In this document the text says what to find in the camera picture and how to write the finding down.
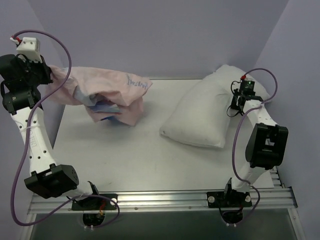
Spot white pillow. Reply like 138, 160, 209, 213
159, 64, 272, 150

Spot pink pillowcase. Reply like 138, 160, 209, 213
46, 65, 153, 126

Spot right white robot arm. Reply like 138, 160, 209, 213
222, 76, 289, 207

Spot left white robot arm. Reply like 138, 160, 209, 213
0, 53, 101, 210

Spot black wire loop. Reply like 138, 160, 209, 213
226, 103, 245, 118

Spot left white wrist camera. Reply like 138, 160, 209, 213
16, 37, 43, 63

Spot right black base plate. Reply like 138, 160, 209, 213
206, 191, 253, 209

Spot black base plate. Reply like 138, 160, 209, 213
206, 191, 253, 209
71, 197, 117, 211

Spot front aluminium rail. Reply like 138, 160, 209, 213
27, 187, 298, 215

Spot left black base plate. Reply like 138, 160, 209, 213
71, 197, 117, 211

